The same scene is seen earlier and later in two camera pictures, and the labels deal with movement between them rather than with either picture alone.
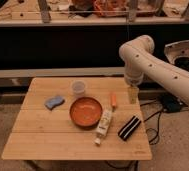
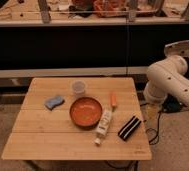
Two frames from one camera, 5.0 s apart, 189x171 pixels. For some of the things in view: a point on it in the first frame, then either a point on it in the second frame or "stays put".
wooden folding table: [85, 118] stays put
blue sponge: [53, 102] stays put
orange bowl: [85, 112] stays put
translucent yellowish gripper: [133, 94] to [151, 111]
